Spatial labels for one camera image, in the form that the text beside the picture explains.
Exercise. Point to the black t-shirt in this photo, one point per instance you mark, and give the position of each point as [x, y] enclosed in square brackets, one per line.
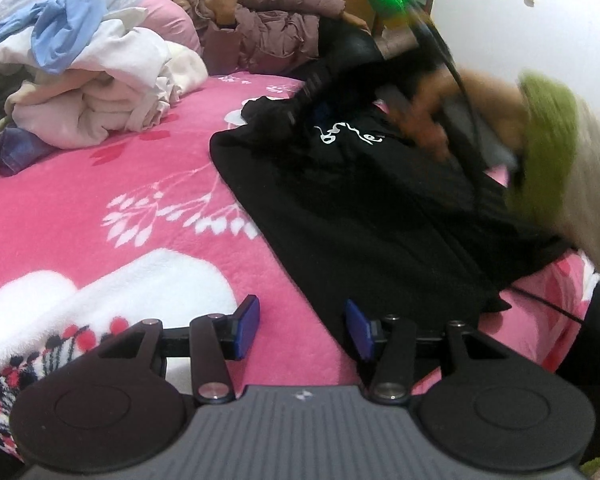
[380, 220]

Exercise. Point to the cream fleece garment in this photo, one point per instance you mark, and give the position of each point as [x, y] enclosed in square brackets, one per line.
[190, 67]

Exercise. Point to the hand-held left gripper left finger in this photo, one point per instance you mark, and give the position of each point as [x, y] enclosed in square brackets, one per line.
[247, 325]

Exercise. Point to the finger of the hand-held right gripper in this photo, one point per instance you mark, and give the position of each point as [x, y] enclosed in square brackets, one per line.
[310, 92]

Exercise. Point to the pink floral blanket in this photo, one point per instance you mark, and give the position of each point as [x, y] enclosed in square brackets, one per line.
[130, 170]

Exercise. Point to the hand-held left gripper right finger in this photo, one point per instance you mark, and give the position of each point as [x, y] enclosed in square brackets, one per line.
[357, 330]

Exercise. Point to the white garment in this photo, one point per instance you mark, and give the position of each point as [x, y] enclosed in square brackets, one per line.
[130, 55]

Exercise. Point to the blue garment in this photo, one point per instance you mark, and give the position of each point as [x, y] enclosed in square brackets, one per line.
[55, 25]

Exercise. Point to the pink quilt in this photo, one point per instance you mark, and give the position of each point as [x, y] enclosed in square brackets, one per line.
[145, 10]

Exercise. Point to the person's right hand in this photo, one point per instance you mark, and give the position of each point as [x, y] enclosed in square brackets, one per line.
[430, 130]

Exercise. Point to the blue jeans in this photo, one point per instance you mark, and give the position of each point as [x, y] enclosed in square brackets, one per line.
[15, 152]

